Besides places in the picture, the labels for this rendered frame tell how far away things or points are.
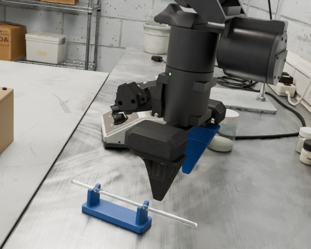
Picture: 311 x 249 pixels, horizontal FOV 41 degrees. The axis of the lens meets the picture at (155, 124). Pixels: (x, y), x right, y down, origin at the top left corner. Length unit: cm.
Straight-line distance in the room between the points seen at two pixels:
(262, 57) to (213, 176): 38
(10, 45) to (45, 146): 228
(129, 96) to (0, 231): 24
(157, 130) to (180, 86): 7
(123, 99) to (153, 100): 4
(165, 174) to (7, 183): 31
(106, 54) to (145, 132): 293
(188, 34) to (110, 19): 286
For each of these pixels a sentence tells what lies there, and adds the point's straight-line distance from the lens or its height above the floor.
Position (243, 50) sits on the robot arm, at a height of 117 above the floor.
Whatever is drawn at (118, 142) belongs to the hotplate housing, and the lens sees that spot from 83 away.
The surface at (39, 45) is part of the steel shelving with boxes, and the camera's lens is 313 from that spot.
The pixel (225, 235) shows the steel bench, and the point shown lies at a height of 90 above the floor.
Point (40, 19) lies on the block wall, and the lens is 343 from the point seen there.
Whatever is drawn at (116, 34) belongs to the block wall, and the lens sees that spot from 332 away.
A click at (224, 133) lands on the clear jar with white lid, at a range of 87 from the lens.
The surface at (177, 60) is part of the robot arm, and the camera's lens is 47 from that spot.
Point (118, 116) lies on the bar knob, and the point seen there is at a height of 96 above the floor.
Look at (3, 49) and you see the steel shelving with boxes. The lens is 310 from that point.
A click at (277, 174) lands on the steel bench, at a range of 84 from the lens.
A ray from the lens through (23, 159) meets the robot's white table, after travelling 78.
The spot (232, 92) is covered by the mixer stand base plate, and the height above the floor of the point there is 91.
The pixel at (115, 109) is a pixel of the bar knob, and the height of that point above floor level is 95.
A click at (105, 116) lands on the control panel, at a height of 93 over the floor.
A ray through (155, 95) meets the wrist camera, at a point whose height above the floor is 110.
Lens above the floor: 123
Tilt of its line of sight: 19 degrees down
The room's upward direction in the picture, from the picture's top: 7 degrees clockwise
